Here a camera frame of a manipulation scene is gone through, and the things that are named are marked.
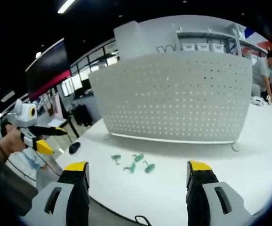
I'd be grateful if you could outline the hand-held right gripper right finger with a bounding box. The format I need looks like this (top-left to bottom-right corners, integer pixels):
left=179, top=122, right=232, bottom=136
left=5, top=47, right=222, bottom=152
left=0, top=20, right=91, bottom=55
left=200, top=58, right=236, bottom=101
left=185, top=160, right=268, bottom=226

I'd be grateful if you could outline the white perforated mounting plate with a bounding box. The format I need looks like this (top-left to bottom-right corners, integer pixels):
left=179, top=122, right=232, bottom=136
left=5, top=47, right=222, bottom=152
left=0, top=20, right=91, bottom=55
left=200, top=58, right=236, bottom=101
left=88, top=50, right=254, bottom=151

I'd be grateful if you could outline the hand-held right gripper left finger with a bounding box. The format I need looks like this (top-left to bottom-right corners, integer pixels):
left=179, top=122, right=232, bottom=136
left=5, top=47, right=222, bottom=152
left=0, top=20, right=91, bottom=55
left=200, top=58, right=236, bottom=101
left=20, top=161, right=90, bottom=226

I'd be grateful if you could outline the person's left hand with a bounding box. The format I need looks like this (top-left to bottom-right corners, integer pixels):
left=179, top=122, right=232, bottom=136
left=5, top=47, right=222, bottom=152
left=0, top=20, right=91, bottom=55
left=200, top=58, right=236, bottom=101
left=0, top=127, right=26, bottom=163

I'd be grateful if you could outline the white device on table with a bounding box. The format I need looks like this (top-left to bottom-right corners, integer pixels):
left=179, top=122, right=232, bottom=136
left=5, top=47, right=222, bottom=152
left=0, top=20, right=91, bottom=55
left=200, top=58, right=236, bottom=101
left=250, top=96, right=264, bottom=106

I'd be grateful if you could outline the white partition panel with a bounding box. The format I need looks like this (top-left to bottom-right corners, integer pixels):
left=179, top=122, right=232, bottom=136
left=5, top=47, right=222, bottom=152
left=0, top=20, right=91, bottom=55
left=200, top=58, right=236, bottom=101
left=113, top=20, right=146, bottom=62

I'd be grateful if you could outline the black cable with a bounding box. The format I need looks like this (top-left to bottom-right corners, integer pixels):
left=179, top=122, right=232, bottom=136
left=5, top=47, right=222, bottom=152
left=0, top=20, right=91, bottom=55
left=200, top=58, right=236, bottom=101
left=134, top=215, right=152, bottom=226

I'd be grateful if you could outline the white storage shelf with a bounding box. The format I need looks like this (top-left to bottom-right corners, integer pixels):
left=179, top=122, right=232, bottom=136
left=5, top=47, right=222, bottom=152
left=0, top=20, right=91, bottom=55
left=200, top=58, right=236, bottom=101
left=175, top=23, right=268, bottom=57

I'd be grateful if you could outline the black computer mouse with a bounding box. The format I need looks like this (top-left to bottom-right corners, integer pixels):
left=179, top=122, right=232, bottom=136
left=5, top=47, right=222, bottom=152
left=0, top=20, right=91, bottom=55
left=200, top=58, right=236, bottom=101
left=69, top=141, right=81, bottom=154

